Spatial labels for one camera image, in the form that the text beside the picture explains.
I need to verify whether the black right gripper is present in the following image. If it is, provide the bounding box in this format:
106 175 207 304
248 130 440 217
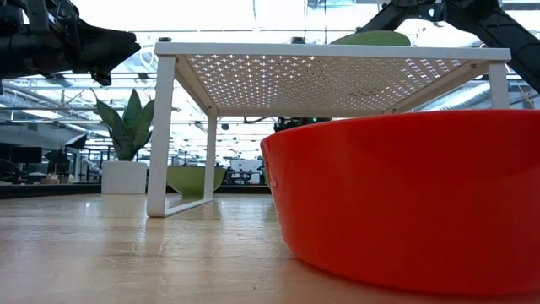
357 0 451 34

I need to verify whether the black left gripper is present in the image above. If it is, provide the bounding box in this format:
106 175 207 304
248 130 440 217
0 0 142 87

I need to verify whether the green bowl with floral inside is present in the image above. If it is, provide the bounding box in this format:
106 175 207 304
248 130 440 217
331 30 411 46
166 166 228 199

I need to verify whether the red plastic bowl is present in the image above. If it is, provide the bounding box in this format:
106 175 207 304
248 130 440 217
260 109 540 296

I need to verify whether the green snake plant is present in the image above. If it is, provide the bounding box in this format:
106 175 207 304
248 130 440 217
90 88 156 162

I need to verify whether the black studio softbox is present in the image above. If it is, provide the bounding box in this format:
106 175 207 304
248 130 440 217
62 133 88 149

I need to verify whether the white perforated metal shelf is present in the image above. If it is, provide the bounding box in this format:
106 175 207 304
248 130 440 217
146 41 512 219

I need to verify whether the white plant pot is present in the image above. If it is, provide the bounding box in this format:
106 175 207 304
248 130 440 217
100 160 149 195

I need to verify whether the black monitor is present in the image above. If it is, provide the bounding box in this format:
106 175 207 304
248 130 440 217
10 146 43 165

